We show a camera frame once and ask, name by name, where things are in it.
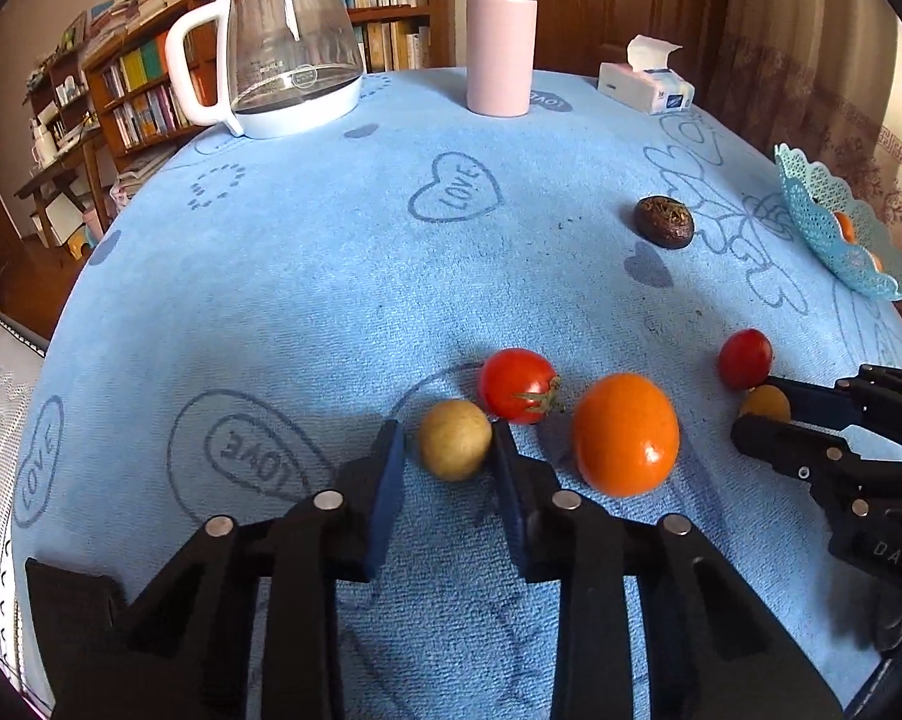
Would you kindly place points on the pink thermos bottle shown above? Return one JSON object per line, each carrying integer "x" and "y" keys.
{"x": 500, "y": 56}

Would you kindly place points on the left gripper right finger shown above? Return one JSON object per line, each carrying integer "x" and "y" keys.
{"x": 713, "y": 648}

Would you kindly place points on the wooden side table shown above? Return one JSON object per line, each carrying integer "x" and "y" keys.
{"x": 57, "y": 177}

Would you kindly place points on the brown patterned curtain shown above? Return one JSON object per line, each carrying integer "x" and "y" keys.
{"x": 822, "y": 75}

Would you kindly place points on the red cherry tomato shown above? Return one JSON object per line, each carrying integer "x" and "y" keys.
{"x": 518, "y": 385}
{"x": 745, "y": 360}

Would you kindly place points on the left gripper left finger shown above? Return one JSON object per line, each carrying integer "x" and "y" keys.
{"x": 237, "y": 606}

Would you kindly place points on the light blue lattice basket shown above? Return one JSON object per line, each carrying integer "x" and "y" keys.
{"x": 873, "y": 265}

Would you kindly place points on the wooden bookshelf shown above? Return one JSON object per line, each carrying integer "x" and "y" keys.
{"x": 147, "y": 73}

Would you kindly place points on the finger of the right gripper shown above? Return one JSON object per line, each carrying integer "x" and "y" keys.
{"x": 796, "y": 446}
{"x": 871, "y": 399}

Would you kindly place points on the glass kettle white handle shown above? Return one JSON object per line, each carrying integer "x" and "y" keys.
{"x": 281, "y": 66}

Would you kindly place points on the blue patterned tablecloth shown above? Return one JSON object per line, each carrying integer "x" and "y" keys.
{"x": 261, "y": 306}

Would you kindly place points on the tissue pack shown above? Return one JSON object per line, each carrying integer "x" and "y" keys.
{"x": 645, "y": 81}

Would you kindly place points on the orange tangerine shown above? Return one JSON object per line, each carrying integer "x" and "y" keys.
{"x": 847, "y": 228}
{"x": 625, "y": 435}

